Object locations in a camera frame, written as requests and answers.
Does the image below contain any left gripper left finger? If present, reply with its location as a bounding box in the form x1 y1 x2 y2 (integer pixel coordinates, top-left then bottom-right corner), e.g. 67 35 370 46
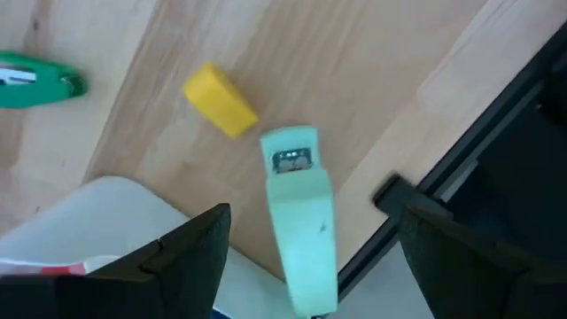
88 203 232 319

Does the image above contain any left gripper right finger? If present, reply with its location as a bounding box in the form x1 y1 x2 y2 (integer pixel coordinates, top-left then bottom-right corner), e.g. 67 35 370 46
374 175 528 319

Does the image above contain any mint green stapler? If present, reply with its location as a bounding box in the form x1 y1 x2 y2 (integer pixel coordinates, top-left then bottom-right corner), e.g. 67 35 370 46
259 126 340 319

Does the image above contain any yellow mini stapler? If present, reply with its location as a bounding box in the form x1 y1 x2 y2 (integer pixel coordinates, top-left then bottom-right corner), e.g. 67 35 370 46
183 60 260 139

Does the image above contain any green mini stapler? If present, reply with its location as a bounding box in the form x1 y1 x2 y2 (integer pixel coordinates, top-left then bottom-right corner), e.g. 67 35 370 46
0 51 89 110

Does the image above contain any white rectangular tray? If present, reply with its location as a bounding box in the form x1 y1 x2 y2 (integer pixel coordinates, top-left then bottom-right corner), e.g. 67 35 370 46
0 175 293 319

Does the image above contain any black aluminium table frame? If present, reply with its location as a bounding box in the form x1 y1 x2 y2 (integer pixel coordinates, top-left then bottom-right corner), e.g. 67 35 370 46
336 21 567 289

